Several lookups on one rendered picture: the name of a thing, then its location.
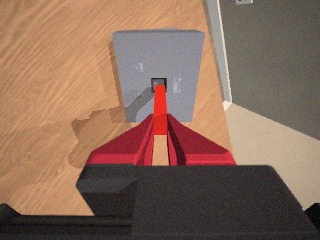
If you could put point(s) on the red rectangular block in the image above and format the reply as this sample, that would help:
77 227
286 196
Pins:
160 111

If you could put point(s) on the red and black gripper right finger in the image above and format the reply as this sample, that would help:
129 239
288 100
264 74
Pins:
193 148

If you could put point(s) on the grey sloped panel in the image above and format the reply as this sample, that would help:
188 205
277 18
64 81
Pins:
150 57

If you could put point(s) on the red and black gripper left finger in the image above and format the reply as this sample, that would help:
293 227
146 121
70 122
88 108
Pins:
129 147

